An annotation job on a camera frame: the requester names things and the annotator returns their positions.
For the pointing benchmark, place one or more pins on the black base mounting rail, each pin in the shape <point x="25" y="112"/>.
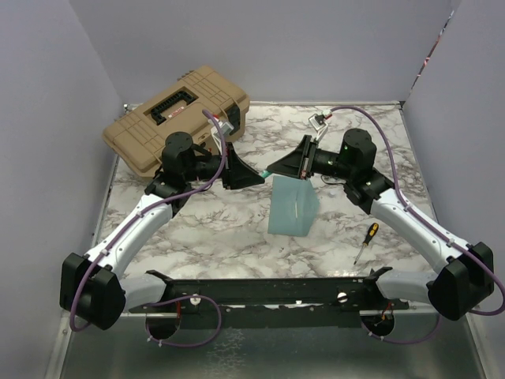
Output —
<point x="272" y="303"/>

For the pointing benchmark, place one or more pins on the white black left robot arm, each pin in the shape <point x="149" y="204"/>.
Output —
<point x="92" y="286"/>

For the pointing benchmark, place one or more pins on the light blue envelope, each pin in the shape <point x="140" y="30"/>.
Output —
<point x="281" y="217"/>

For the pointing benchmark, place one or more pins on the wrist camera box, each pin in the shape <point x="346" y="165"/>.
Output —
<point x="219" y="131"/>
<point x="319" y="123"/>

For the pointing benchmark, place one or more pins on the tan plastic toolbox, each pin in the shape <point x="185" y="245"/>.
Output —
<point x="138" y="137"/>

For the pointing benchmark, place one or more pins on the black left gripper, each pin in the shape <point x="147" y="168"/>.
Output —
<point x="237" y="173"/>

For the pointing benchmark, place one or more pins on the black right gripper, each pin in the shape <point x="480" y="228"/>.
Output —
<point x="300" y="163"/>

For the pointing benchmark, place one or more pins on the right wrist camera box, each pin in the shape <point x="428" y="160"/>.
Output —
<point x="319" y="123"/>

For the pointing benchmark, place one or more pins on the yellow black screwdriver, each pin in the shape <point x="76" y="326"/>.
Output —
<point x="371" y="232"/>

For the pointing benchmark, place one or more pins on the aluminium frame rail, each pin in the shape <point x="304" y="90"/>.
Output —
<point x="93" y="353"/>

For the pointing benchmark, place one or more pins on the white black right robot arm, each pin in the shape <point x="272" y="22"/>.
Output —
<point x="461" y="272"/>

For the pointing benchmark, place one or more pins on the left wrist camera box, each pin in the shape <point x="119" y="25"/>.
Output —
<point x="219" y="131"/>

